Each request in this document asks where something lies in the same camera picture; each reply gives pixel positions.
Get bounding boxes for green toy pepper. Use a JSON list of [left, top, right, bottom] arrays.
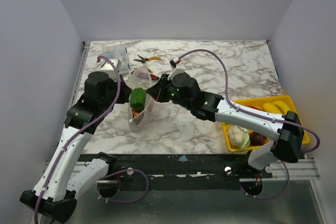
[[130, 87, 146, 110]]

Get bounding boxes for clear zip top bag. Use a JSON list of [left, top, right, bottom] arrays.
[[128, 66, 154, 131]]

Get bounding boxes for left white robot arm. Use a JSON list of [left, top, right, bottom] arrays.
[[19, 71, 132, 223]]

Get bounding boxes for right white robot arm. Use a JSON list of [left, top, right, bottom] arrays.
[[146, 72, 304, 178]]

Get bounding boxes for clear plastic parts box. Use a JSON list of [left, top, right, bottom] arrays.
[[102, 45, 130, 76]]

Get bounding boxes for white toy cauliflower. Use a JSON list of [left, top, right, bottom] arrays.
[[227, 125, 250, 149]]

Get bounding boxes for dark maroon toy beet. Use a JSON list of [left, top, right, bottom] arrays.
[[249, 132, 268, 146]]

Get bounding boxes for yellow toy banana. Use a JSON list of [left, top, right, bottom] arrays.
[[262, 100, 291, 115]]

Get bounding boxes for yellow plastic tray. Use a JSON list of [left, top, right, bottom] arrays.
[[222, 95, 299, 153]]

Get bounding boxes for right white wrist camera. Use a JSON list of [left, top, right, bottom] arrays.
[[168, 60, 185, 80]]

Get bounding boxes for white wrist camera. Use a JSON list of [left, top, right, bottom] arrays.
[[168, 60, 185, 80], [100, 58, 122, 78]]

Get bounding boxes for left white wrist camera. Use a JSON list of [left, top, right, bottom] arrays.
[[100, 58, 122, 78]]

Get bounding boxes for yellow handled pliers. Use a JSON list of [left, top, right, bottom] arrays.
[[134, 55, 162, 73]]

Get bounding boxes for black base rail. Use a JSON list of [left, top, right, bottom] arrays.
[[96, 153, 272, 192]]

